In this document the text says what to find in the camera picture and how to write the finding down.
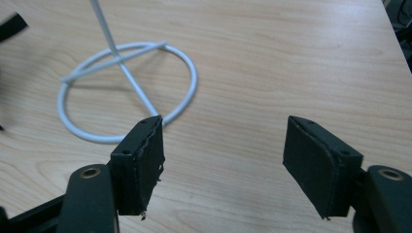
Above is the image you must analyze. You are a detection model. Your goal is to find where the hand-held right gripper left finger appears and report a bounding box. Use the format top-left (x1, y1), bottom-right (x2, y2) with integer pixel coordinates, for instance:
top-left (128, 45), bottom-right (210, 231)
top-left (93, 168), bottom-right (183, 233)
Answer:
top-left (107, 115), bottom-right (166, 217)

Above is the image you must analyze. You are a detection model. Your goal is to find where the dark equipment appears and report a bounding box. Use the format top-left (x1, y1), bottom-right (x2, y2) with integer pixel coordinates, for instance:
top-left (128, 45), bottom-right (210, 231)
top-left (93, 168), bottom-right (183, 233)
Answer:
top-left (382, 0), bottom-right (412, 73)

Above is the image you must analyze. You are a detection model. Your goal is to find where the white cable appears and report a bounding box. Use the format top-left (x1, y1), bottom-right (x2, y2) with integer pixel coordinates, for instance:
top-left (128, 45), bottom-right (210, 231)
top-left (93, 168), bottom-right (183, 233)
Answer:
top-left (56, 0), bottom-right (199, 145)

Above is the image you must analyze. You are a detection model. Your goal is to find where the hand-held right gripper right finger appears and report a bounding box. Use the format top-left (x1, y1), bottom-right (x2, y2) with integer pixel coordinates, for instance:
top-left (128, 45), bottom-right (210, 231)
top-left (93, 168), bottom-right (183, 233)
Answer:
top-left (282, 115), bottom-right (364, 220)

